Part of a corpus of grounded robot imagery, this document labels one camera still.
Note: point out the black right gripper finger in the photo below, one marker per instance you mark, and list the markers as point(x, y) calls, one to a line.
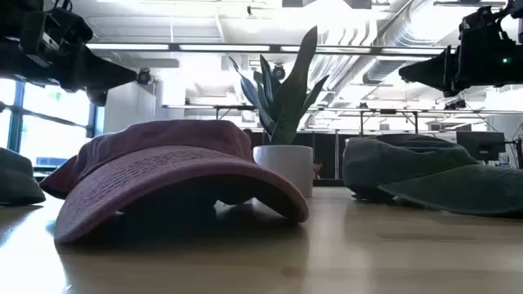
point(431, 69)
point(437, 88)

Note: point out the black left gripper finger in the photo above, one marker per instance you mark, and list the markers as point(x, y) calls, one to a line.
point(98, 87)
point(98, 71)

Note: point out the grey-green baseball cap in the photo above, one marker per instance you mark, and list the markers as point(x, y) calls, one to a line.
point(408, 163)
point(18, 179)

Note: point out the maroon baseball cap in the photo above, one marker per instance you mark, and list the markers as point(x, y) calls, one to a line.
point(163, 163)

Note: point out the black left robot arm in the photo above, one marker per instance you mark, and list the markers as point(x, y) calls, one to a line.
point(14, 53)

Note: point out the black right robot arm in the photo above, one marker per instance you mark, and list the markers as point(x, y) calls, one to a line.
point(517, 61)

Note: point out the black ceiling spotlight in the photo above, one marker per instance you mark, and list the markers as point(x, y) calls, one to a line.
point(278, 72)
point(144, 76)

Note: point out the black-legged background table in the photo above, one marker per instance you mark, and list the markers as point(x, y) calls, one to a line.
point(388, 111)

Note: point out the dark computer monitor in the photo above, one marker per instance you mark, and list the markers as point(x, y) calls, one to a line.
point(481, 145)

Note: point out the long linear ceiling light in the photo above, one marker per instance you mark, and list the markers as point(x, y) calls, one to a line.
point(224, 47)

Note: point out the person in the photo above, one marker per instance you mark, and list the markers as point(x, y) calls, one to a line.
point(317, 167)

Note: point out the green snake plant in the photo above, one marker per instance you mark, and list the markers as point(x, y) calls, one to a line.
point(292, 106)

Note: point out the white round plant pot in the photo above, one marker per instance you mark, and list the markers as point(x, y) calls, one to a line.
point(286, 167)

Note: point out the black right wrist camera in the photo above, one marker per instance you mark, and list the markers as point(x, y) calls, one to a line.
point(484, 20)

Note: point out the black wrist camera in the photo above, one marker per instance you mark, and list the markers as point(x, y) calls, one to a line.
point(484, 20)
point(69, 24)

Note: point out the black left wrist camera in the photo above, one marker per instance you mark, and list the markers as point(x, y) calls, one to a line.
point(69, 24)

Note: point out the silver ventilation duct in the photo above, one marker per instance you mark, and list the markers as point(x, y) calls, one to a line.
point(384, 69)

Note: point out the black aluminium rig frame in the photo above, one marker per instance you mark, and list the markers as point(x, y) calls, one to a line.
point(331, 183)

